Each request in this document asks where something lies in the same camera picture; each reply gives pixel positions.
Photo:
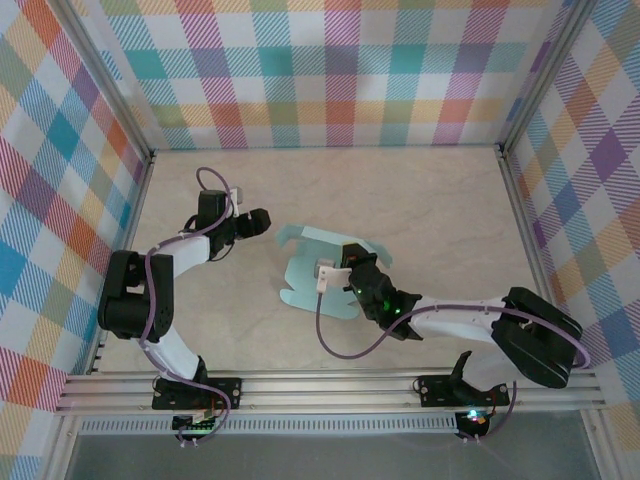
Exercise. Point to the light blue paper box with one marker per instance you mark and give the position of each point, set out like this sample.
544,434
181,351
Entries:
305,280

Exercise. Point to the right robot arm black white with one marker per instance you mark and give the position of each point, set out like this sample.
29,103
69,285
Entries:
545,340

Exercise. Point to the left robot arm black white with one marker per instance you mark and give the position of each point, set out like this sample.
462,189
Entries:
135,300

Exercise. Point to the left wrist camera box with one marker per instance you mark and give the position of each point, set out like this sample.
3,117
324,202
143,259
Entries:
236,195

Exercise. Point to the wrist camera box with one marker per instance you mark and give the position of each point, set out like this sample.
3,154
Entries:
327,275
236,195

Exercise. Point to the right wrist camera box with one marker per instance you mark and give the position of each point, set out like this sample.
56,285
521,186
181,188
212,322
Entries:
327,275

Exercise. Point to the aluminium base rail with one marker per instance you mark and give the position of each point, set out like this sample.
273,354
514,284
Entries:
325,392

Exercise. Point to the aluminium frame post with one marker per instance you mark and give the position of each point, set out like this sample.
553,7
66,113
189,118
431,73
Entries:
105,85
547,75

